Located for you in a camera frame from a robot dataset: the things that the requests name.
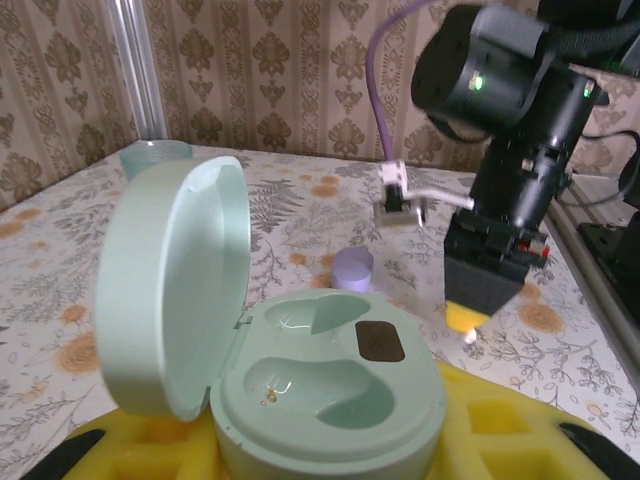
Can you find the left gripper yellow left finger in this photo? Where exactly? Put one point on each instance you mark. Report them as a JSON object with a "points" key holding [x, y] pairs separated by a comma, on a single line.
{"points": [[150, 450]]}

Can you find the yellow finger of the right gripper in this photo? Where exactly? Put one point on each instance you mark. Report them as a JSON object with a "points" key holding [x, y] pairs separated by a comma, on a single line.
{"points": [[480, 287]]}

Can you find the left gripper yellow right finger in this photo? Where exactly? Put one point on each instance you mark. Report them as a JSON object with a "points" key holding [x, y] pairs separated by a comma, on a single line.
{"points": [[510, 440]]}

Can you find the pale mint earbud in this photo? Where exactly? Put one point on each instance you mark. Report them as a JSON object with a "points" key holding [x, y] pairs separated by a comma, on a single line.
{"points": [[470, 336]]}

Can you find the mint green earbud charging case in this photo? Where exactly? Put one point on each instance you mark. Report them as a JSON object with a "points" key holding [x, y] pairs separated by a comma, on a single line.
{"points": [[320, 400]]}

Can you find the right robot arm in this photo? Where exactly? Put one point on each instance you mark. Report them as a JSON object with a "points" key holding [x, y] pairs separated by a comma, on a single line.
{"points": [[600, 45]]}

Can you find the teal plastic cup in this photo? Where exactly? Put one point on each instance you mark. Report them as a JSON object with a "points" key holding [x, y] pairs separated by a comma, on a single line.
{"points": [[155, 155]]}

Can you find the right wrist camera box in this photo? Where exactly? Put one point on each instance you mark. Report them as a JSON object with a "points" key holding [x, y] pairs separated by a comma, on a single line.
{"points": [[400, 200]]}

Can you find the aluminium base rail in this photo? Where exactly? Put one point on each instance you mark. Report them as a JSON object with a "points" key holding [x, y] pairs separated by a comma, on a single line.
{"points": [[600, 300]]}

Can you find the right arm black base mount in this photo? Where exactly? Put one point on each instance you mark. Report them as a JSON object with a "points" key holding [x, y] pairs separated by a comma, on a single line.
{"points": [[612, 247]]}

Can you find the aluminium corner post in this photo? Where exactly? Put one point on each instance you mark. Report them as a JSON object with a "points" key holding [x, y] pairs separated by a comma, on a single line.
{"points": [[142, 70]]}

